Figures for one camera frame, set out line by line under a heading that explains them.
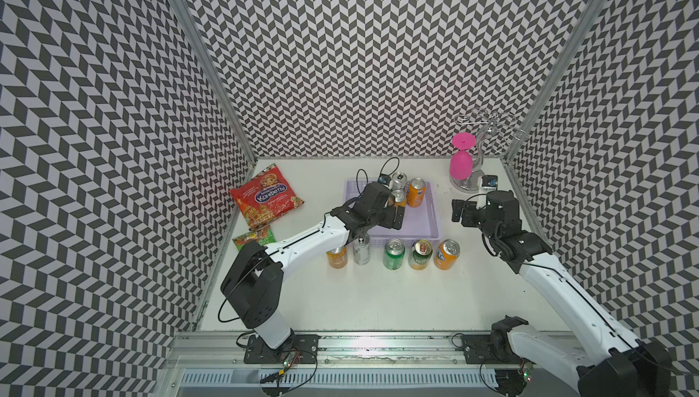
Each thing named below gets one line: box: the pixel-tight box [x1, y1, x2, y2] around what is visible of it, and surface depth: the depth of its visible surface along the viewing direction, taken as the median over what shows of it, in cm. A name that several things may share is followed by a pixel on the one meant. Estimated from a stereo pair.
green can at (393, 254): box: [383, 237, 406, 271], surface depth 84 cm
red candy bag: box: [229, 162, 305, 230], surface depth 103 cm
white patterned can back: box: [391, 171, 408, 192], surface depth 96 cm
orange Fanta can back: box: [406, 176, 426, 208], surface depth 99 cm
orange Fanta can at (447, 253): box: [434, 238, 461, 271], surface depth 84 cm
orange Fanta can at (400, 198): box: [391, 189, 408, 207], surface depth 95 cm
